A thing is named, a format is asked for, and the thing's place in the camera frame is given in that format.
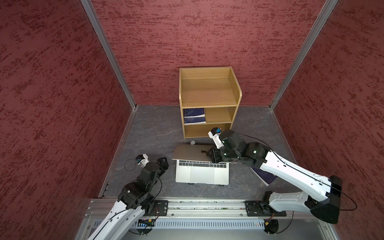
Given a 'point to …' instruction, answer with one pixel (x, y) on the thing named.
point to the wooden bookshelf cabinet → (209, 97)
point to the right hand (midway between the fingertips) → (207, 157)
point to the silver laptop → (193, 165)
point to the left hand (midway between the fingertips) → (163, 165)
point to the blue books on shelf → (194, 116)
